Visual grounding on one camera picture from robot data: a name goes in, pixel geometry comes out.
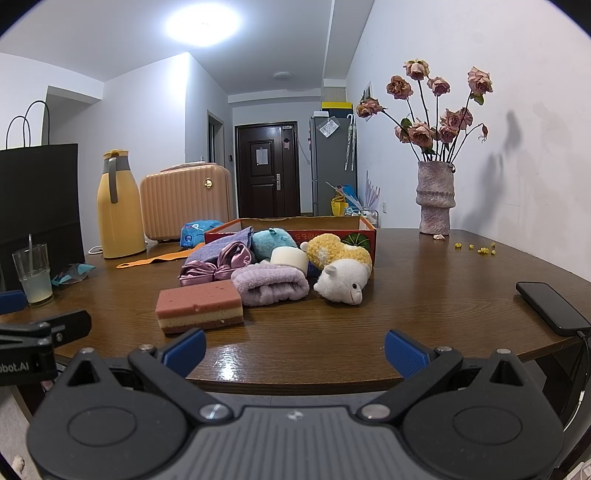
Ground glass with straw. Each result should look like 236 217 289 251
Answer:
12 235 53 306

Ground teal wrapper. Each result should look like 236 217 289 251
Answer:
51 263 94 288

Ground dried pink roses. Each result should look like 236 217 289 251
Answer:
355 59 494 167

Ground ceiling lamp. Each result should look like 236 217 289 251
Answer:
162 1 243 49

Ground grey refrigerator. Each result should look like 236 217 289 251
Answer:
310 117 358 216

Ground yellow box on fridge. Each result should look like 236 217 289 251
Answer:
322 101 353 110

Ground pink ceramic vase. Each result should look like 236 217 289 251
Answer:
416 161 456 236

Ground white round sponge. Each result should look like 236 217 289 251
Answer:
270 246 308 276

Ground blue tissue pack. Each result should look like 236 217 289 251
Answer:
179 220 221 248

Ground red cardboard box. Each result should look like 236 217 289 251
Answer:
201 216 377 265

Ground white and yellow alpaca plush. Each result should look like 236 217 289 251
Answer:
301 233 373 305

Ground yellow flower crumbs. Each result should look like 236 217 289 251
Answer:
454 242 496 256

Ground peach ribbed suitcase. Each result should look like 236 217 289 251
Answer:
139 162 235 241

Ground orange plastic shoehorn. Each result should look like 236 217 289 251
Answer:
116 244 201 269

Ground purple microfibre cloth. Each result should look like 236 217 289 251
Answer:
185 227 252 263

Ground black paper bag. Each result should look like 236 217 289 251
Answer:
0 143 85 290

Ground yellow thermos jug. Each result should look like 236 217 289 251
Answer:
97 149 145 259

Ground light blue plush toy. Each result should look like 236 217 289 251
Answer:
252 228 297 262

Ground pink layered sponge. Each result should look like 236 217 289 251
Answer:
155 280 243 335

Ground lilac towel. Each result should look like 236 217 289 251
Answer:
230 262 310 307

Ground pink satin scrunchie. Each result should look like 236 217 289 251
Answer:
178 241 252 287

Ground dark brown door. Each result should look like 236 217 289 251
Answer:
235 121 301 218

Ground black smartphone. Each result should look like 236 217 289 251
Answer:
516 281 590 337

